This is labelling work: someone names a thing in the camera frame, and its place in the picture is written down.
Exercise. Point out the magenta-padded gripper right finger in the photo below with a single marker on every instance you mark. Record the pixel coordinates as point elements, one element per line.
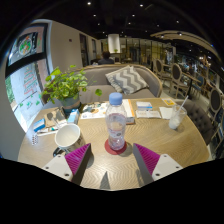
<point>146,158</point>

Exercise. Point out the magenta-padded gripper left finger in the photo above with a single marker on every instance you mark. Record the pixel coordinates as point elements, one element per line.
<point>77,159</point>

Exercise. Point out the clear blue-capped water bottle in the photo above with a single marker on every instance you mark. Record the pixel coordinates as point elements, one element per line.
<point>116,126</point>

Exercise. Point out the white mug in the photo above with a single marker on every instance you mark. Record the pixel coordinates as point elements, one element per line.
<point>68,136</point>

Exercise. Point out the flat round red coaster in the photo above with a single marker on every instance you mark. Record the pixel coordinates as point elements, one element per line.
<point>111,151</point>

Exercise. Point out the small blue carton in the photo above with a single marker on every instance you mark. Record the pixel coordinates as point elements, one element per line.
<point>74,116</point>

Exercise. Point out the white printed paper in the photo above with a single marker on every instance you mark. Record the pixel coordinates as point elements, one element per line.
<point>148,114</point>

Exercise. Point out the white napkin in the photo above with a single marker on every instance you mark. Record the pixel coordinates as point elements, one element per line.
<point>165,112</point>

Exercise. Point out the white leaflet with pictures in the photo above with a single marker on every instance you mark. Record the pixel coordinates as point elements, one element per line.
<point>95,111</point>

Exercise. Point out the blue white card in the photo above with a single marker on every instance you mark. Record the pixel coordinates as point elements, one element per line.
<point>39,125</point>

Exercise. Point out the small blue white box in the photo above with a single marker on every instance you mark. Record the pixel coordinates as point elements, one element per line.
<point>144,105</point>

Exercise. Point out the yellow card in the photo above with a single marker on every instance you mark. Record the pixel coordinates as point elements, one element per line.
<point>168,102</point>

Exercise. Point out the green potted plant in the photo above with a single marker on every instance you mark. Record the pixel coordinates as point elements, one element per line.
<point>65,85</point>

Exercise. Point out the grey white chevron cushion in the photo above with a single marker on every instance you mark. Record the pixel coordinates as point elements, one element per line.
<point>126,80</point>

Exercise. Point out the grey curved sofa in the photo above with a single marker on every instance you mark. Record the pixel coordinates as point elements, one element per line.
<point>96,75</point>

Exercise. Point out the group of dining chairs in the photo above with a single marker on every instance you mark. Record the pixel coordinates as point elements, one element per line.
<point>186,80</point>

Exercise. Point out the window with holiday stickers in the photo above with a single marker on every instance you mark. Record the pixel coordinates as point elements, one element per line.
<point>28,80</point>

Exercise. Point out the person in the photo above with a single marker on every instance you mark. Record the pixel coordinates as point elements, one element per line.
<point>106,60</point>

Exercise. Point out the group of ceiling lights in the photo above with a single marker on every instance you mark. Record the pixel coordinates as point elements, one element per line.
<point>89,3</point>

